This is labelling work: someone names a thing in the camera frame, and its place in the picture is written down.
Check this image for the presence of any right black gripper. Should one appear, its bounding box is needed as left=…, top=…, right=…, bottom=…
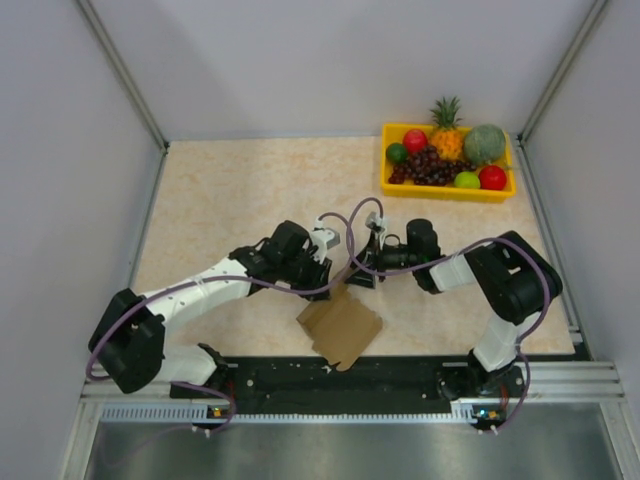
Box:
left=344, top=231, right=421, bottom=288

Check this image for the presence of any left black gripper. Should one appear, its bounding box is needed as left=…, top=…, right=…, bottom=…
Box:
left=279, top=248, right=332, bottom=302

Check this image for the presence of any brown cardboard box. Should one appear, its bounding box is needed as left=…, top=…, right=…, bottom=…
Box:
left=296, top=281, right=383, bottom=372

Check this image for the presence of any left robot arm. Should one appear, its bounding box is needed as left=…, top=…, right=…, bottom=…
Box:
left=86, top=220, right=340, bottom=397

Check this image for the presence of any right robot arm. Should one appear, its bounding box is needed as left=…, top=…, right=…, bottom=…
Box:
left=345, top=217, right=563, bottom=398

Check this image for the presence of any purple grape bunch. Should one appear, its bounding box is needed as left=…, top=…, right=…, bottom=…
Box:
left=388, top=146, right=475, bottom=187

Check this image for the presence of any dark green lime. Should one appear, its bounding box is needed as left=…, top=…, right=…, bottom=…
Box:
left=385, top=142, right=409, bottom=165

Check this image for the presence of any light green lime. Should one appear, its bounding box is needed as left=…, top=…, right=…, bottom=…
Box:
left=454, top=171, right=481, bottom=189

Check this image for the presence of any red apple back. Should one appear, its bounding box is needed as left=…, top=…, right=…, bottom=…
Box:
left=402, top=129, right=429, bottom=155

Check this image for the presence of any red apple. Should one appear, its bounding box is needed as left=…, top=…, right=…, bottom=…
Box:
left=478, top=165, right=508, bottom=191
left=402, top=129, right=429, bottom=155

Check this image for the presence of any yellow plastic tray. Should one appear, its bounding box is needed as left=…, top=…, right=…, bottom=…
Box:
left=379, top=123, right=517, bottom=203

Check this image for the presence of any pineapple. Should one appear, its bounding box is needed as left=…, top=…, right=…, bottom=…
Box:
left=430, top=96, right=464, bottom=161

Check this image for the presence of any red apple front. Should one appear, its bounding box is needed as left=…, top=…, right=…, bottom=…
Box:
left=478, top=165, right=508, bottom=191

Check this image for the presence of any green melon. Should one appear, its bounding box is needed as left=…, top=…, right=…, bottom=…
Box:
left=463, top=124, right=506, bottom=166

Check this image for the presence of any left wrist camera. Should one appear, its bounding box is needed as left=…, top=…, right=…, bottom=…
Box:
left=309, top=217, right=341, bottom=263

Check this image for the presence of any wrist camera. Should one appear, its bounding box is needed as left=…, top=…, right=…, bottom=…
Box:
left=309, top=217, right=341, bottom=263
left=365, top=211, right=389, bottom=249

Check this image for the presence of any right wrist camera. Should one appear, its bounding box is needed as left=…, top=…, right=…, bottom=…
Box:
left=365, top=211, right=389, bottom=249

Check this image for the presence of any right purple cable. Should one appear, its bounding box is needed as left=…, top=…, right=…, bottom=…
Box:
left=347, top=196, right=555, bottom=435

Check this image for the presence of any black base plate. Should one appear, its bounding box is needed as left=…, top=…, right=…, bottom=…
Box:
left=168, top=355, right=524, bottom=416

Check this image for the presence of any white cable duct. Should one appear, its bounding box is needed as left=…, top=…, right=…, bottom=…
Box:
left=101, top=403, right=477, bottom=425

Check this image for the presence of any aluminium frame rail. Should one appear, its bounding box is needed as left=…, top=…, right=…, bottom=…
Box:
left=80, top=361, right=625, bottom=403

